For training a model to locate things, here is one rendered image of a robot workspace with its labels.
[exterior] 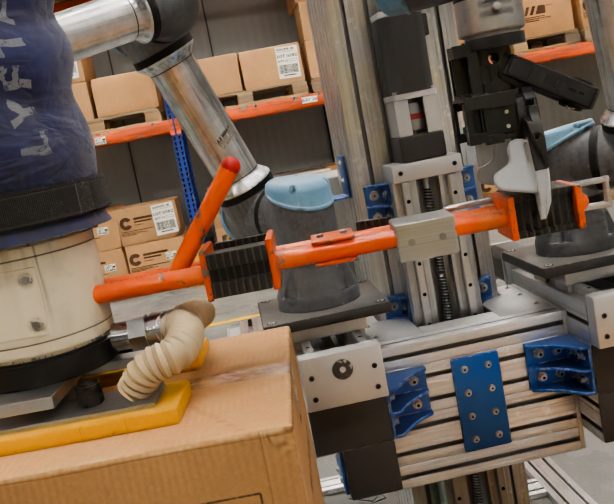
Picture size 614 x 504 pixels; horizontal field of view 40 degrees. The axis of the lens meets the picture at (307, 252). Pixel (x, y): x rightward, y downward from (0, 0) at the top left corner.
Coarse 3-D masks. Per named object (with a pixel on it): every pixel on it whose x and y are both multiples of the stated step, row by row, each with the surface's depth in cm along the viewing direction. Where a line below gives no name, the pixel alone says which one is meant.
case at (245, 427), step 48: (240, 336) 117; (288, 336) 113; (192, 384) 99; (240, 384) 95; (288, 384) 92; (144, 432) 85; (192, 432) 82; (240, 432) 80; (288, 432) 79; (0, 480) 80; (48, 480) 79; (96, 480) 80; (144, 480) 80; (192, 480) 80; (240, 480) 80; (288, 480) 80
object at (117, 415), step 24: (96, 384) 89; (168, 384) 94; (72, 408) 90; (96, 408) 88; (120, 408) 87; (144, 408) 87; (168, 408) 86; (0, 432) 87; (24, 432) 86; (48, 432) 86; (72, 432) 85; (96, 432) 86; (120, 432) 86; (0, 456) 86
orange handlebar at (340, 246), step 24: (456, 216) 98; (480, 216) 94; (504, 216) 94; (312, 240) 96; (336, 240) 94; (360, 240) 94; (384, 240) 94; (192, 264) 99; (288, 264) 95; (96, 288) 95; (120, 288) 95; (144, 288) 95; (168, 288) 95
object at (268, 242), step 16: (240, 240) 101; (256, 240) 101; (272, 240) 95; (208, 256) 93; (224, 256) 93; (240, 256) 93; (256, 256) 93; (272, 256) 93; (208, 272) 94; (224, 272) 94; (240, 272) 94; (256, 272) 94; (272, 272) 94; (208, 288) 94; (224, 288) 93; (240, 288) 93; (256, 288) 93
